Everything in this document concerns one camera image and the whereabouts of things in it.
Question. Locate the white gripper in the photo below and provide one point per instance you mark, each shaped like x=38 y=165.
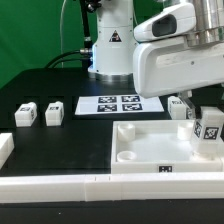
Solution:
x=170 y=66

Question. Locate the white square tabletop tray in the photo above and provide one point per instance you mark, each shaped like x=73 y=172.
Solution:
x=162 y=146

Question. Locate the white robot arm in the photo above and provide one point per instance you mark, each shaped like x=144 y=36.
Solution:
x=200 y=22

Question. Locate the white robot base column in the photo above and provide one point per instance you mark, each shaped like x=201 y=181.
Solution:
x=112 y=53

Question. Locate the white front fence bar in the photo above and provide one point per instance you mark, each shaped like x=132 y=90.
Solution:
x=111 y=187

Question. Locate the white sheet with tags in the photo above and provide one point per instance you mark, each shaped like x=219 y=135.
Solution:
x=113 y=104

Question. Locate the white left fence piece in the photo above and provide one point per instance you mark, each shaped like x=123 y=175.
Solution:
x=6 y=147

